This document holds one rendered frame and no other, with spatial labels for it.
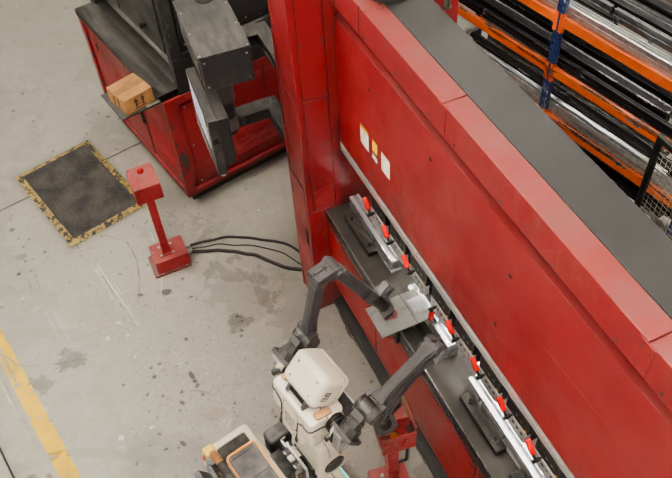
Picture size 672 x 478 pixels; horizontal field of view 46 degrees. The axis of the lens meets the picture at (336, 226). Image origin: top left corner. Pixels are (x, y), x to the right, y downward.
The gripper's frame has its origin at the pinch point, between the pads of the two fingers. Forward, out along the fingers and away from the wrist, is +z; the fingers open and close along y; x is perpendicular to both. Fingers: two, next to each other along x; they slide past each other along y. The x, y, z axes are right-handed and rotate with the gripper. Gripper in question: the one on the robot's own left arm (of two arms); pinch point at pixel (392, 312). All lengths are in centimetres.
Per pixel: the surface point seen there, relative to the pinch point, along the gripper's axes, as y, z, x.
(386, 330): -5.5, -0.2, 6.8
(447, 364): -27.0, 20.9, -4.7
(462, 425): -56, 17, 4
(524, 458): -84, 14, -11
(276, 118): 131, -19, -7
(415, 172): 8, -60, -50
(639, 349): -116, -99, -69
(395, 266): 32.4, 19.7, -10.3
